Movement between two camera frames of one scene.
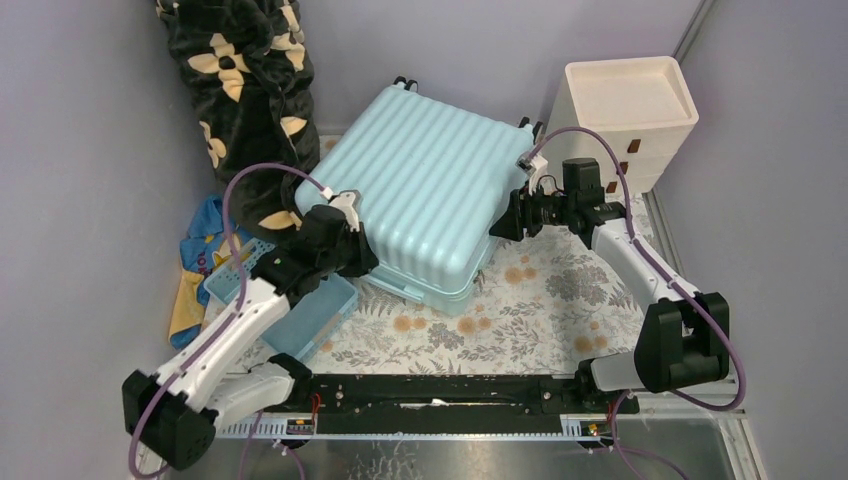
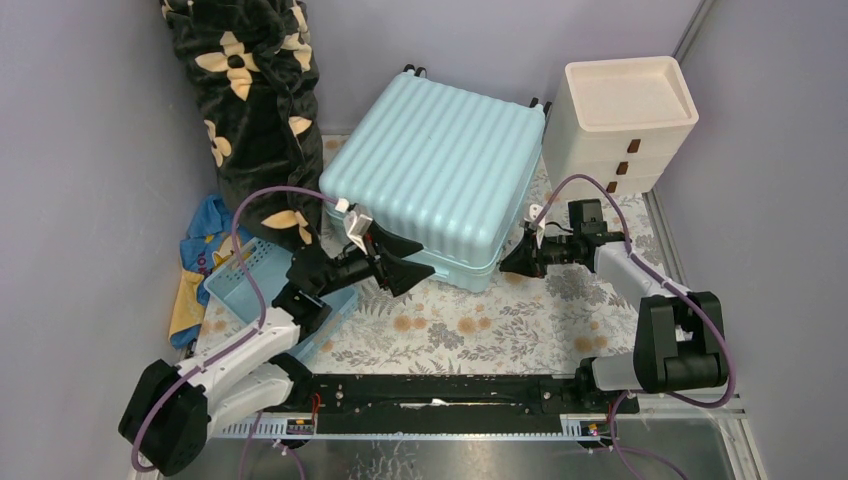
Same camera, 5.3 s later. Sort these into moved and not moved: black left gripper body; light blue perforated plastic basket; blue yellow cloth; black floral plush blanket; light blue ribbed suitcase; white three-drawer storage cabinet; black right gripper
Moved: black left gripper body; light blue ribbed suitcase; black right gripper
Not moved: blue yellow cloth; black floral plush blanket; light blue perforated plastic basket; white three-drawer storage cabinet
